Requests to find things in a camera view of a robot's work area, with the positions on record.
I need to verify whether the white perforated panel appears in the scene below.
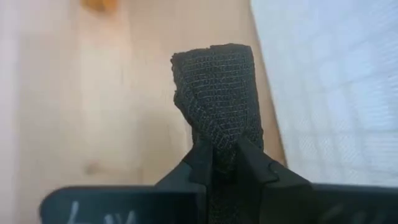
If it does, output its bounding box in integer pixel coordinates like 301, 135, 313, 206
250, 0, 398, 187

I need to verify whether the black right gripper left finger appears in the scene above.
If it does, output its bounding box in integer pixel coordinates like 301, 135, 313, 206
39, 139, 214, 224

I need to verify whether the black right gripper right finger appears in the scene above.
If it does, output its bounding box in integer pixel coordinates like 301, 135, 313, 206
236, 136, 398, 224

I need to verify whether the black elastic bandage roll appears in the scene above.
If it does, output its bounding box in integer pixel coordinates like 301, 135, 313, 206
170, 43, 265, 187

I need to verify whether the orange pill bottle white cap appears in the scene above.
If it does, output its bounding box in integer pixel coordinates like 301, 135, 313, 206
80, 0, 119, 13

